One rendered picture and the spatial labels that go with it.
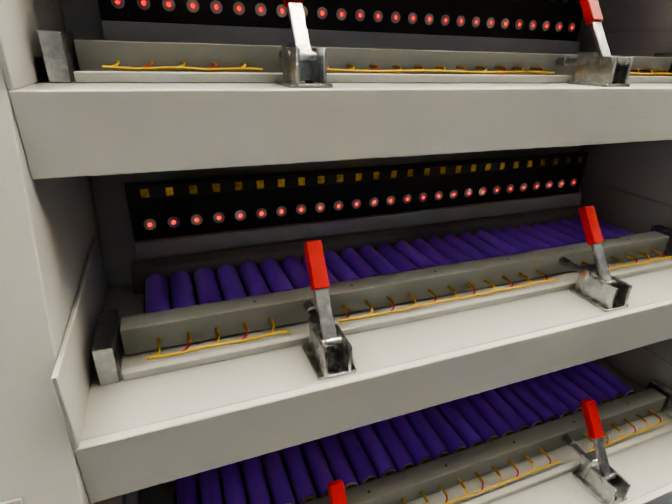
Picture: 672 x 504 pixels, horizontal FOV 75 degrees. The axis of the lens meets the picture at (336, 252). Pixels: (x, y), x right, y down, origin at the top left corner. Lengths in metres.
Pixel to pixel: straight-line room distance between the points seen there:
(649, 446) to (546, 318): 0.25
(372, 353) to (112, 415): 0.17
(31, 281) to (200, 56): 0.18
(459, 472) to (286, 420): 0.22
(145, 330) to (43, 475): 0.10
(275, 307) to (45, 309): 0.15
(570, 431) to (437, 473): 0.16
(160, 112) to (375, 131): 0.13
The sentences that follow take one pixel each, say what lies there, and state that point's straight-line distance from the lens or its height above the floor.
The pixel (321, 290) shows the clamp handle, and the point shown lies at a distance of 0.31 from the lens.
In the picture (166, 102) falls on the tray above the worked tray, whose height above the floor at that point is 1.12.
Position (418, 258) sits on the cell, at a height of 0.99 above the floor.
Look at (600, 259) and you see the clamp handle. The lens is 0.46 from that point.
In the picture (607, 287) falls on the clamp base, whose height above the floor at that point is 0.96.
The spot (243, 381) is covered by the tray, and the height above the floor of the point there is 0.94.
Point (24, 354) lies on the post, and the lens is 0.29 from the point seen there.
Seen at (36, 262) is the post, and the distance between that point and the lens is 0.27.
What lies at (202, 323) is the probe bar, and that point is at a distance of 0.34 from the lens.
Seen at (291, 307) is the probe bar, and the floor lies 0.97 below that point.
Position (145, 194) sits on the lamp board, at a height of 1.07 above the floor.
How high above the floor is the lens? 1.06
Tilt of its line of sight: 8 degrees down
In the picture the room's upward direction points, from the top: 5 degrees counter-clockwise
